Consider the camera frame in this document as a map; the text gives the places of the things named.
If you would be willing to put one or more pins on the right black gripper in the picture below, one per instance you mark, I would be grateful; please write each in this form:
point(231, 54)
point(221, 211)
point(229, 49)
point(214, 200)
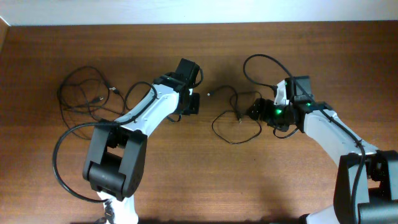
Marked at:
point(265, 116)

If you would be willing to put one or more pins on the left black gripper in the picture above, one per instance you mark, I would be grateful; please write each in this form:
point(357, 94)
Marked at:
point(194, 107)

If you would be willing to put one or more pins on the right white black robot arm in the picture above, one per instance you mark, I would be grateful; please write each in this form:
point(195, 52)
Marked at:
point(366, 183)

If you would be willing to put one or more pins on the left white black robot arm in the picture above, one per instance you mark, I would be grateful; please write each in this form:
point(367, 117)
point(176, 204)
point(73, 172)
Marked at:
point(115, 161)

